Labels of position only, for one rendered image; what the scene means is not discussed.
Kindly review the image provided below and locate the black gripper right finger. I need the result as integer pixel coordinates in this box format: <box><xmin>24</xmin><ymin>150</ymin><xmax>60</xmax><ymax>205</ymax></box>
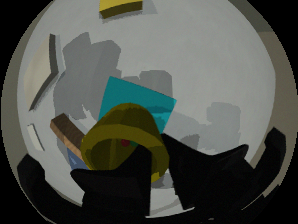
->
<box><xmin>161</xmin><ymin>133</ymin><xmax>249</xmax><ymax>210</ymax></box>

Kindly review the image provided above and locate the yellow rectangular block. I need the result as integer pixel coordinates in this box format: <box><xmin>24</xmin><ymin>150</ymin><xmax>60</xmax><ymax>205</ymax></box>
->
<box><xmin>100</xmin><ymin>0</ymin><xmax>142</xmax><ymax>19</ymax></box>

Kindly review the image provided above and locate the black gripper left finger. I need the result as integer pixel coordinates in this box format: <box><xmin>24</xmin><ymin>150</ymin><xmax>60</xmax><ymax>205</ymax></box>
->
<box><xmin>71</xmin><ymin>144</ymin><xmax>152</xmax><ymax>216</ymax></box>

